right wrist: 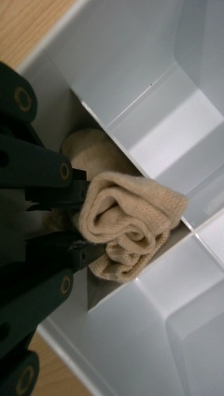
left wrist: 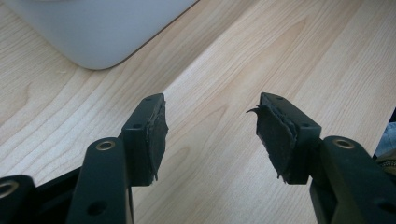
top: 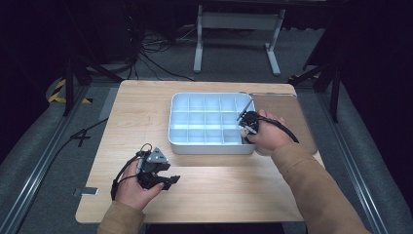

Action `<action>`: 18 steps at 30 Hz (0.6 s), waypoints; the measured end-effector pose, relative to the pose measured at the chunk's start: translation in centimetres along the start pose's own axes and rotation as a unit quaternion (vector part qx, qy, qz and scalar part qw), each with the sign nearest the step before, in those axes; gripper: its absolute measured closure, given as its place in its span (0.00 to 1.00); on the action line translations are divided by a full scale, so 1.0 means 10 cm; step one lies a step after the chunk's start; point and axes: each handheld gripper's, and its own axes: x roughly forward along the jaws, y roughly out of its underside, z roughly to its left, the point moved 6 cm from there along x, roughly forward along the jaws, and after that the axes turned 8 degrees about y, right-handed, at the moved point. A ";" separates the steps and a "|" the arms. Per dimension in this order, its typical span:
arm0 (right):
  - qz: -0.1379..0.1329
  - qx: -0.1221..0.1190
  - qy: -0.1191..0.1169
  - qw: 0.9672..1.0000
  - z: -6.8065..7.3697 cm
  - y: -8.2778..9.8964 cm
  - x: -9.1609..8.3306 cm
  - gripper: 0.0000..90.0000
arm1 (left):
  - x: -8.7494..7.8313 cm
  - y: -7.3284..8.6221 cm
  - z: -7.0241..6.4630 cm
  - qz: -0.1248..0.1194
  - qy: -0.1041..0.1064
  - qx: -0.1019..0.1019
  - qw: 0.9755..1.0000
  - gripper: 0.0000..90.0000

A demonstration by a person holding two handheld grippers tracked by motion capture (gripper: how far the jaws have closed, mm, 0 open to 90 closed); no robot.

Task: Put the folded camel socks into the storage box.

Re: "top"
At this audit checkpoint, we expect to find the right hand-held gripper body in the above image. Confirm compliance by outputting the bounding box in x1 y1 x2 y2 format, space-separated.
237 98 261 136

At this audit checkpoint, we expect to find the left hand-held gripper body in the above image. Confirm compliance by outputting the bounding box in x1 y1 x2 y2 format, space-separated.
135 146 171 190

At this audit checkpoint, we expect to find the white divided storage box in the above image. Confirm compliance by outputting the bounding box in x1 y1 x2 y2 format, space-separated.
168 92 262 156

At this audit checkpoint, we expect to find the person's right hand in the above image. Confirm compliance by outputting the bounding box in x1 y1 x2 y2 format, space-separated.
247 108 294 154

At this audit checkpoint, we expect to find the person's left hand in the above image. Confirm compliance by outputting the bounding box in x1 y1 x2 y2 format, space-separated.
114 159 166 212

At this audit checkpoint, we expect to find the grey table edge clip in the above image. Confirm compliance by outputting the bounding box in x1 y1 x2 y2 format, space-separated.
73 186 99 197

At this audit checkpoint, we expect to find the black metal stand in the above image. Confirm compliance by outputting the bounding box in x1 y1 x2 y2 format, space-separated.
62 54 125 117
287 61 343 124

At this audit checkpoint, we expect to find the yellow black hazard tape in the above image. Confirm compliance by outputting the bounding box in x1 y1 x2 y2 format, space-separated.
47 77 94 105

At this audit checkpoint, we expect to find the right hand-held gripper cable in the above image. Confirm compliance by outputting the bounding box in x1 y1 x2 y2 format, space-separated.
256 115 300 144

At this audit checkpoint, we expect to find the hand-held gripper cable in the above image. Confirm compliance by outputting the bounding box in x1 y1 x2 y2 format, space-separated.
256 115 300 144
110 142 154 201

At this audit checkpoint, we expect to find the left hand-held gripper cable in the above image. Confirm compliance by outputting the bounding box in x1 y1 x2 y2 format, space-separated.
110 142 154 201

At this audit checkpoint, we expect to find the black floor cable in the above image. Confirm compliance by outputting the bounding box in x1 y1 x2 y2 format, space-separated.
13 117 109 234

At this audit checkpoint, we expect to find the tangle of black floor cables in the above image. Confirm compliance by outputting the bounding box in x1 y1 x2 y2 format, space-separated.
128 27 197 82

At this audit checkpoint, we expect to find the white metal desk frame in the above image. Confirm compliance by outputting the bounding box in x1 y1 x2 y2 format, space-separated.
193 4 287 77

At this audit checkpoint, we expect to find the aluminium floor rail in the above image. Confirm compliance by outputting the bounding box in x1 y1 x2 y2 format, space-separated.
315 91 393 234
0 83 93 234

